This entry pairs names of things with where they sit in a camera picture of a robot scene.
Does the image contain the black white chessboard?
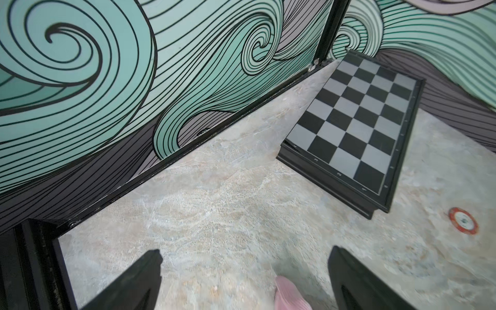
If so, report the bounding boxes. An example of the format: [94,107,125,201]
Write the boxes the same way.
[277,50,426,219]

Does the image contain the pink cloth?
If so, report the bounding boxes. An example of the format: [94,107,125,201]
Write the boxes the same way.
[275,276,312,310]

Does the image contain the black corner frame post left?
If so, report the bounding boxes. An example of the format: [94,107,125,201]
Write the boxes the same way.
[314,0,351,66]

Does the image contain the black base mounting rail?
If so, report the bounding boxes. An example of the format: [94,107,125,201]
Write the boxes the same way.
[1,219,78,309]

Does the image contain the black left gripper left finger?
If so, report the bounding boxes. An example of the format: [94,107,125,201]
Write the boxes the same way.
[83,249,163,309]

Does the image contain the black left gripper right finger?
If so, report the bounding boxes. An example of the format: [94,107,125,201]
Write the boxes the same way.
[328,246,414,310]

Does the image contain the red poker chip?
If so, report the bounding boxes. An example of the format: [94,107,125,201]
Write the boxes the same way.
[448,207,479,235]

